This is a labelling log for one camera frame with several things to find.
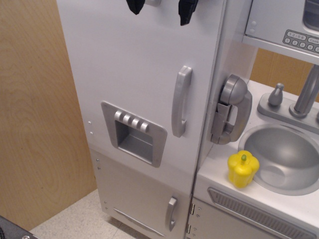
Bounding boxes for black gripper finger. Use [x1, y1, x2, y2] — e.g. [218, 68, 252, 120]
[126, 0, 145, 15]
[178, 0, 197, 26]

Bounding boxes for white toy fridge door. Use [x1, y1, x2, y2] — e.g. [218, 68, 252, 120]
[57, 0, 225, 195]

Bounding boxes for silver fridge door handle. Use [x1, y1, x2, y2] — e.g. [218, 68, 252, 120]
[171, 66, 192, 137]

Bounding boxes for white toy fridge cabinet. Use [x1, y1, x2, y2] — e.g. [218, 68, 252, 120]
[194, 0, 257, 195]

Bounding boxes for toy microwave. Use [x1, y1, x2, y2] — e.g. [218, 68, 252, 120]
[243, 0, 319, 64]

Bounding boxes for silver toy telephone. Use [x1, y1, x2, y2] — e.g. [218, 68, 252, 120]
[211, 75, 252, 145]

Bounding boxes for silver faucet knob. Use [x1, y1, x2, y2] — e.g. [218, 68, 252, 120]
[268, 83, 284, 107]

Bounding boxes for silver ice dispenser panel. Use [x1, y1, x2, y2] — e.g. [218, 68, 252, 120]
[101, 101, 167, 168]

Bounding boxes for silver toy faucet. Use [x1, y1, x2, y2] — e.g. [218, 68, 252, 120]
[289, 64, 319, 118]

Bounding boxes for yellow toy bell pepper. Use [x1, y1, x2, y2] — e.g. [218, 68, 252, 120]
[227, 150, 260, 188]

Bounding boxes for silver toy sink basin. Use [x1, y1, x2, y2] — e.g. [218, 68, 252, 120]
[238, 124, 319, 196]

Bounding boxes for white freezer drawer door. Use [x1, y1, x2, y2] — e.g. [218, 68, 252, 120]
[90, 150, 190, 239]

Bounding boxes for silver oven door panel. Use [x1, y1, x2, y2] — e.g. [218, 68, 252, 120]
[187, 187, 319, 239]

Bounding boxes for black case corner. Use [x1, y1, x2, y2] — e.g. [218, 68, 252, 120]
[0, 216, 37, 239]

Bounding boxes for wooden wall board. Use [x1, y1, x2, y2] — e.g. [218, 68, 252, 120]
[0, 0, 96, 230]

